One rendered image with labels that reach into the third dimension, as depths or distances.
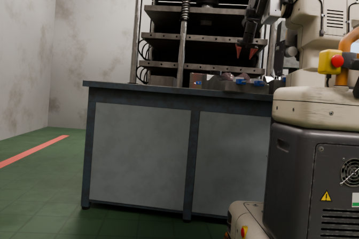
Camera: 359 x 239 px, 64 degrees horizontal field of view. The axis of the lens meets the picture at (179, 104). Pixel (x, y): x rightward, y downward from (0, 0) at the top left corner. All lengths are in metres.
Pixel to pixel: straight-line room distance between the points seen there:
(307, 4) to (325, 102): 0.53
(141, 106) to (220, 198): 0.71
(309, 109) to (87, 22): 5.07
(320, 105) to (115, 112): 1.22
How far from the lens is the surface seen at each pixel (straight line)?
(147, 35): 2.64
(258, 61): 3.19
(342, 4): 1.40
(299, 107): 0.91
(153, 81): 1.88
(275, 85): 1.75
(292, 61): 2.69
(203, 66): 2.54
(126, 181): 1.84
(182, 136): 1.72
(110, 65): 5.47
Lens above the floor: 0.75
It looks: 2 degrees down
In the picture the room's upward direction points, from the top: 5 degrees clockwise
